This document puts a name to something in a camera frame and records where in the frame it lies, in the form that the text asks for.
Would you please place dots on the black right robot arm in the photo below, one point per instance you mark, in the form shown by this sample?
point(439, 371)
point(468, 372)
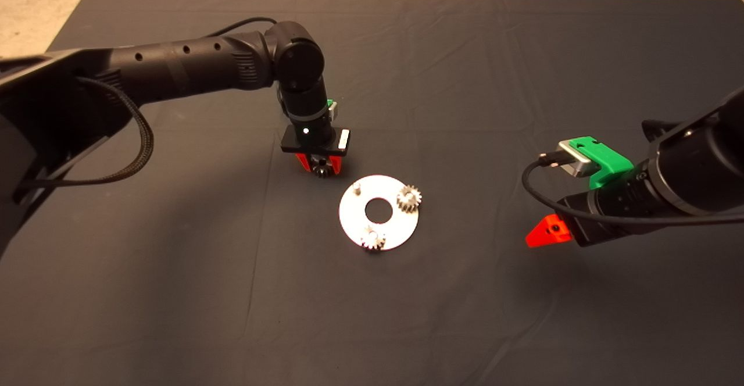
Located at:
point(703, 165)

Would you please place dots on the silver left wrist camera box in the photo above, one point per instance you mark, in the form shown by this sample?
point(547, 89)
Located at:
point(332, 115)

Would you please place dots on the dark grey table cloth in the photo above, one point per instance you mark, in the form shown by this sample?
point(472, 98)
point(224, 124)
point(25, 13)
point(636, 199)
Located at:
point(465, 84)

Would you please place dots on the round metal carrier plate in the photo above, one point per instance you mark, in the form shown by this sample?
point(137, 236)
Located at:
point(354, 223)

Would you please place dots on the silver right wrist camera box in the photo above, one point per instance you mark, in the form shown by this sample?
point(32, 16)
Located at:
point(581, 162)

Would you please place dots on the small steel planetary gear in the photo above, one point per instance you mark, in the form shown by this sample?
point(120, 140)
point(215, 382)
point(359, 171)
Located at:
point(320, 171)
point(372, 242)
point(407, 203)

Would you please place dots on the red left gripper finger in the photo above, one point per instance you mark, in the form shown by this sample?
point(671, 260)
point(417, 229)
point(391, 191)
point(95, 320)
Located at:
point(302, 161)
point(336, 164)

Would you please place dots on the green right camera mount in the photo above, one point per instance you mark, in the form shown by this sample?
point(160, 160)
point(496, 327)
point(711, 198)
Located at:
point(604, 159)

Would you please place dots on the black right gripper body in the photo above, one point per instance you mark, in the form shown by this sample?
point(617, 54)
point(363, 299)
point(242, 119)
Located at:
point(604, 217)

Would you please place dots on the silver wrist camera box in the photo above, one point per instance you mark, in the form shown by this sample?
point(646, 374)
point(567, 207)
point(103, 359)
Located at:
point(332, 115)
point(581, 162)

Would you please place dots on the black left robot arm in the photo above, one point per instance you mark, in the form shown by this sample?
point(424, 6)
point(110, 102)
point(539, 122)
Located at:
point(174, 69)

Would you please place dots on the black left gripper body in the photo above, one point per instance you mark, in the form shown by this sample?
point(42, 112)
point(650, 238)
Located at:
point(314, 142)

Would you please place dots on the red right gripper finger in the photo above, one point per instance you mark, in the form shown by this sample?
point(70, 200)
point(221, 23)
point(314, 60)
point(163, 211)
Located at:
point(549, 233)

